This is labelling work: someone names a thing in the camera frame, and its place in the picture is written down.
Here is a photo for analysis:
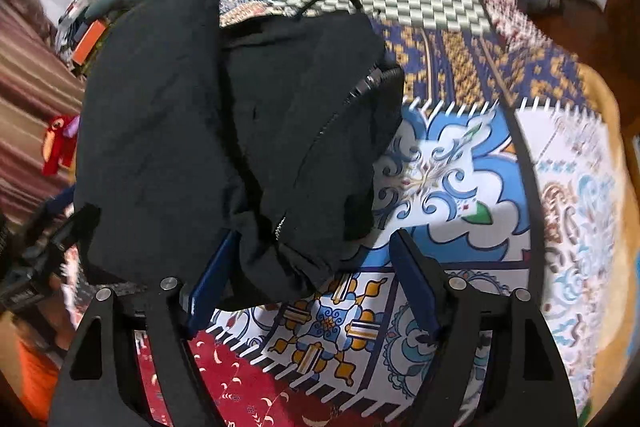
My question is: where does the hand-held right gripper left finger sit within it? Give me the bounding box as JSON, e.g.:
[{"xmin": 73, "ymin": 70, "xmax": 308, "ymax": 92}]
[{"xmin": 47, "ymin": 227, "xmax": 242, "ymax": 427}]

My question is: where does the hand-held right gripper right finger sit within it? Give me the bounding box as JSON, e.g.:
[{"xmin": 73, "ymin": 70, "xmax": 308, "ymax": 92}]
[{"xmin": 390, "ymin": 229, "xmax": 581, "ymax": 427}]

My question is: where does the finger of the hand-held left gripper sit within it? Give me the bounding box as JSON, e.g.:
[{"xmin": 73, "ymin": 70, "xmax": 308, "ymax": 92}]
[{"xmin": 46, "ymin": 189, "xmax": 102, "ymax": 254}]

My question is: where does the black zip hoodie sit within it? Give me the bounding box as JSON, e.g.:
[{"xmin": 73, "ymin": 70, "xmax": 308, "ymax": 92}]
[{"xmin": 72, "ymin": 0, "xmax": 406, "ymax": 312}]

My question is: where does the red plush toy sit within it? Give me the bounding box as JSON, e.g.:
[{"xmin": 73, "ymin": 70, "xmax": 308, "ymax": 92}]
[{"xmin": 41, "ymin": 114, "xmax": 81, "ymax": 176}]

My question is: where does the patchwork printed blanket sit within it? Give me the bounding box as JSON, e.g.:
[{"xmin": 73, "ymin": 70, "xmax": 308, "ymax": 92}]
[{"xmin": 60, "ymin": 0, "xmax": 626, "ymax": 427}]

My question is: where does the striped brown cloth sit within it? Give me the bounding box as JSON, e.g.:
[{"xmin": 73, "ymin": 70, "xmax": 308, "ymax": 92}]
[{"xmin": 0, "ymin": 0, "xmax": 87, "ymax": 230}]

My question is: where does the orange box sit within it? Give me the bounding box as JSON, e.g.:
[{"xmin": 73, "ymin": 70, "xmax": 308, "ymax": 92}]
[{"xmin": 72, "ymin": 21, "xmax": 109, "ymax": 64}]

